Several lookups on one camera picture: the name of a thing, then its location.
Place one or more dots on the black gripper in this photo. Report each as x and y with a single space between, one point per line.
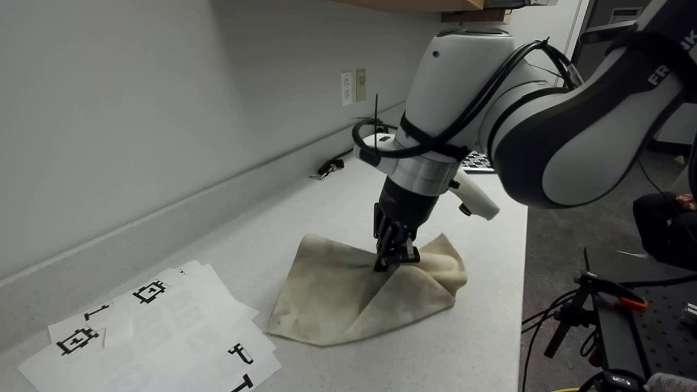
404 210

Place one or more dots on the stained white towel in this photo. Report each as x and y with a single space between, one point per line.
334 297

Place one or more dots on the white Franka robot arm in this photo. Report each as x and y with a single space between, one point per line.
579 138

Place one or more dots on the grey counter backsplash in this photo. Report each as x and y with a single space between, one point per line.
144 231

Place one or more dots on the white printed paper sheets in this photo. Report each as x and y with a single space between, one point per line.
160 340

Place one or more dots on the person in dark clothes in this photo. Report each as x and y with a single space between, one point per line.
666 231

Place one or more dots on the black breadboard table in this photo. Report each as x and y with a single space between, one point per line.
660 333

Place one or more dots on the grey cylinder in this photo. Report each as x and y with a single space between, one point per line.
672 384

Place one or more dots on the beige wall plate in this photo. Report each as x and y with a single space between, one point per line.
360 86

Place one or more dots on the white wall outlet plate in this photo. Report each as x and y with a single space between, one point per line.
346 88

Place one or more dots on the black camera stand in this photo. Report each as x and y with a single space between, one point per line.
579 306

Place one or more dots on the wooden wall cabinet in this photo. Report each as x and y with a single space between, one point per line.
421 5

